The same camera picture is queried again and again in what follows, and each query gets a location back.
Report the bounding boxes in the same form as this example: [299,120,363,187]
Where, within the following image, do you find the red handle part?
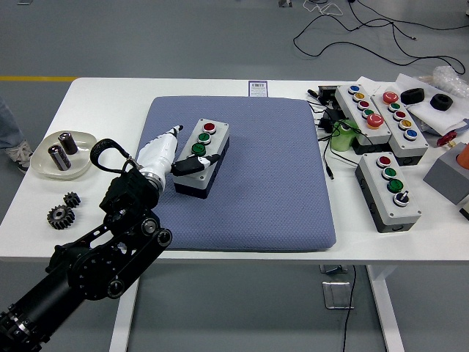
[436,130,459,148]

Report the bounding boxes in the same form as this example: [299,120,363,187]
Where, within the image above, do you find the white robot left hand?
[135,125,223,177]

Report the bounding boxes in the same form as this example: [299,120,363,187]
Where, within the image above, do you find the person's shoe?
[4,139,34,174]

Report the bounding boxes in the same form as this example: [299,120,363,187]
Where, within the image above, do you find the white barcode label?
[248,80,269,98]

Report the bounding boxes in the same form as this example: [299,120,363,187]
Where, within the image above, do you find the small black electronic device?
[317,86,340,106]

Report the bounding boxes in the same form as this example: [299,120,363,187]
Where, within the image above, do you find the four-button grey control box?
[172,117,231,201]

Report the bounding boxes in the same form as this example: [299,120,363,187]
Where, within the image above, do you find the black cable with plug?
[306,89,362,180]

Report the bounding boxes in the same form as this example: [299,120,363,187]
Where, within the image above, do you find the four-button box with selector switch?
[354,152,422,234]

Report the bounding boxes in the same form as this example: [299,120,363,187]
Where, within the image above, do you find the white floor cable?
[303,0,344,18]

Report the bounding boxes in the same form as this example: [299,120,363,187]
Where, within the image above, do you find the black power adapter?
[317,109,346,133]

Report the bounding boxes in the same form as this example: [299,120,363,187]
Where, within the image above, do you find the black floor cable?
[292,0,468,74]

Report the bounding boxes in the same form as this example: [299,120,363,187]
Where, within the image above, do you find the white foam sheet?
[395,73,469,137]

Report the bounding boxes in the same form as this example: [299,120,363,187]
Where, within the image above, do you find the person's leg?
[0,95,26,151]

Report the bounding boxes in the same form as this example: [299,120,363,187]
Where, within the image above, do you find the orange object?
[455,142,469,168]

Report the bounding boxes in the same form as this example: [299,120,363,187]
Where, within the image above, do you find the metal floor plate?
[321,280,355,310]

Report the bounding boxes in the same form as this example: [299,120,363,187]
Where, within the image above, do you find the black cylinder with silver top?
[58,132,79,155]
[48,144,72,171]

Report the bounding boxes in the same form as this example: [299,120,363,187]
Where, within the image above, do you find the beige shallow dish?
[29,131,98,180]

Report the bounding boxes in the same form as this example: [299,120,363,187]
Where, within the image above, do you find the five-button box with mushroom button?
[370,90,429,166]
[334,84,392,155]

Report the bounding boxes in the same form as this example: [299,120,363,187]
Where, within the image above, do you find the grey block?
[423,142,469,206]

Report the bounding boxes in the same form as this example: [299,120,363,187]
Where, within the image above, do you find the blue-grey padded mat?
[141,95,337,252]

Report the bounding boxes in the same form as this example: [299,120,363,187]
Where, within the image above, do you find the black cable under table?
[342,264,357,352]

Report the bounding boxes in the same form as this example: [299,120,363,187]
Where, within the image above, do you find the green plastic cup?
[330,120,360,152]

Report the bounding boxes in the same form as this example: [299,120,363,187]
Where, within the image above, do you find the clear bubble wrap bag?
[417,65,469,98]

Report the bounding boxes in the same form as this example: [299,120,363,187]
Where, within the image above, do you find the large dark metal gear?
[46,205,76,231]

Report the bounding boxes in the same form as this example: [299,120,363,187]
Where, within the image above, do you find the white table leg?
[108,279,141,352]
[366,264,406,352]

